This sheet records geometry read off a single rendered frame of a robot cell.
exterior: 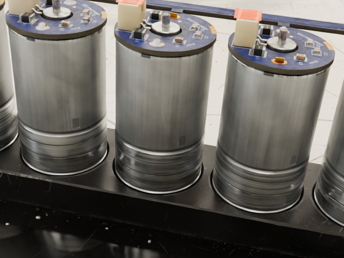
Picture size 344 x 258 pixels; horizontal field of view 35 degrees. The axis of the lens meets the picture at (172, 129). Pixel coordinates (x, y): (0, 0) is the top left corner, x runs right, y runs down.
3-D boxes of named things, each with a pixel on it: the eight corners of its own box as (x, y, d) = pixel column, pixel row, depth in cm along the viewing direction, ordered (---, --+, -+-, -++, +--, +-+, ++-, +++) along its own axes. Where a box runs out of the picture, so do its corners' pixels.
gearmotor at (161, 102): (190, 225, 15) (207, 53, 12) (103, 209, 15) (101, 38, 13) (205, 172, 17) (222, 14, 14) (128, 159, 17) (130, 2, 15)
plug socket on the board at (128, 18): (148, 34, 13) (149, 7, 13) (113, 29, 13) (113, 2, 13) (155, 22, 14) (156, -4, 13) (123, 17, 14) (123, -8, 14)
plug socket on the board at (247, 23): (265, 50, 13) (270, 23, 12) (228, 45, 13) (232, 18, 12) (267, 37, 13) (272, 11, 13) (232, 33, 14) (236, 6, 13)
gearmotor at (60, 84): (91, 207, 15) (86, 36, 13) (9, 191, 16) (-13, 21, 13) (117, 157, 17) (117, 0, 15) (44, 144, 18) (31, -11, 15)
